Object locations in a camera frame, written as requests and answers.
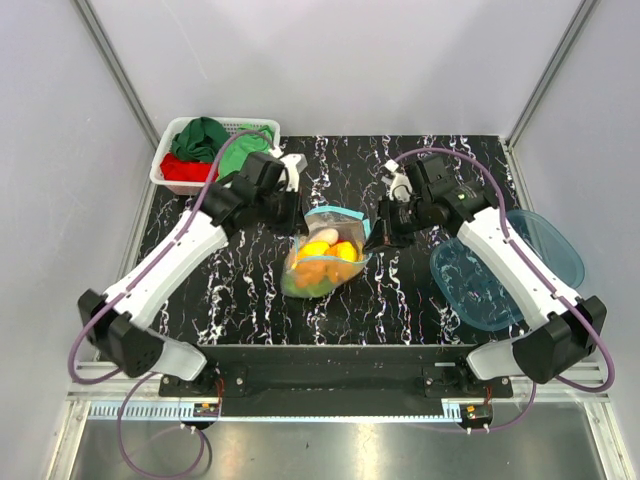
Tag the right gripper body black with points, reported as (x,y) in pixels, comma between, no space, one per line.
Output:
(400,220)

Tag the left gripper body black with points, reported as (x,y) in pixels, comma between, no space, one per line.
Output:
(280,212)

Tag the clear zip top bag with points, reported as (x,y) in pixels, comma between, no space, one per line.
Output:
(353,226)

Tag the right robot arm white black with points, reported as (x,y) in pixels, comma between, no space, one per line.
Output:
(564,328)

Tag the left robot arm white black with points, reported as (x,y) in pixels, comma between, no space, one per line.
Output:
(118,322)

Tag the beige fake egg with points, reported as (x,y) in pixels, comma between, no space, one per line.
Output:
(327,235)

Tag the yellow fake lemon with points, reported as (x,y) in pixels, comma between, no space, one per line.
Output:
(313,249)

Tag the orange fake food piece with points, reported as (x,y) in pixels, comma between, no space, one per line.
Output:
(338,265)

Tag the green fake vegetable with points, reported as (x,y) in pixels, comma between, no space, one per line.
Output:
(316,290)

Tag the light green cloth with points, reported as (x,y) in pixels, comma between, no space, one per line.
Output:
(236,154)

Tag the teal plastic container lid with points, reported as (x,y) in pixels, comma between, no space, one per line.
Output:
(472,290)

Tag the white plastic basket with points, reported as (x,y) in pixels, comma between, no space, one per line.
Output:
(176,125)

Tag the dark green cloth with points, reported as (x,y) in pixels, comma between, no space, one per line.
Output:
(199,141)

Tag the red cloth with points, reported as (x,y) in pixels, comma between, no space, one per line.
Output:
(174,169)

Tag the teal plastic container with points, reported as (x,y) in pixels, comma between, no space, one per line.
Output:
(549,245)

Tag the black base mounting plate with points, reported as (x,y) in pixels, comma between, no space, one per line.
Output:
(335,382)

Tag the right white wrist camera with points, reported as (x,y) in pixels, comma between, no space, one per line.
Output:
(399,188)

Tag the aluminium frame rail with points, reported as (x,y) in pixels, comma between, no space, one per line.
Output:
(122,430)

